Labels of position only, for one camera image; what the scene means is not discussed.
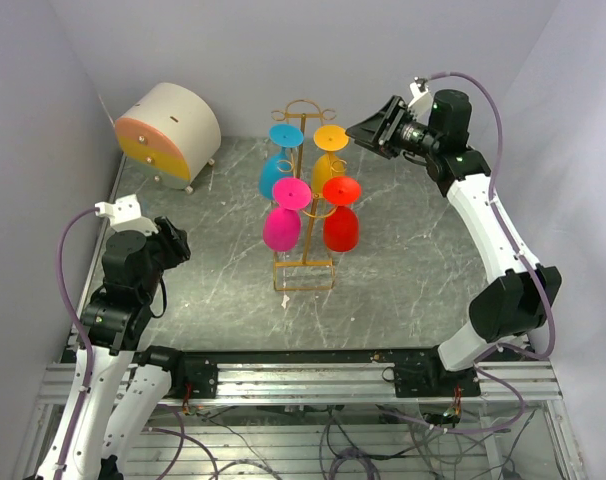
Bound loose cables under frame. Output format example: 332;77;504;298
147;399;534;480

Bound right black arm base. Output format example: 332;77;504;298
379;347;481;398

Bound red wine glass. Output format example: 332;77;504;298
322;176;361;252

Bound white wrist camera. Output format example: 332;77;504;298
408;77;433;119
94;194;158;236

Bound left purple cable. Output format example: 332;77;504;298
56;208;102;471

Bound aluminium mounting rail frame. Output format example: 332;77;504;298
12;349;584;480

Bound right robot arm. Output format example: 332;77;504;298
347;89;562;396

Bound pink wine glass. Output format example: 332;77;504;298
262;177;312;252

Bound blue wine glass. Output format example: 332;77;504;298
258;124;304;201

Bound gold wire wine glass rack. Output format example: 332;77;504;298
271;99;336;292

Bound round white mini drawer cabinet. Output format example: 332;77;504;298
114;82;222;194

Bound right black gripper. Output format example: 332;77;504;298
346;96;441;160

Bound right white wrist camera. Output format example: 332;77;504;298
408;77;433;119

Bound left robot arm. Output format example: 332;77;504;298
34;217;191;479

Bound yellow wine glass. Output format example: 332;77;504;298
311;125;349;196

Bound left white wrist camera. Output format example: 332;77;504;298
94;194;158;236

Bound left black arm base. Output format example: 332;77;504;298
134;346;219;399

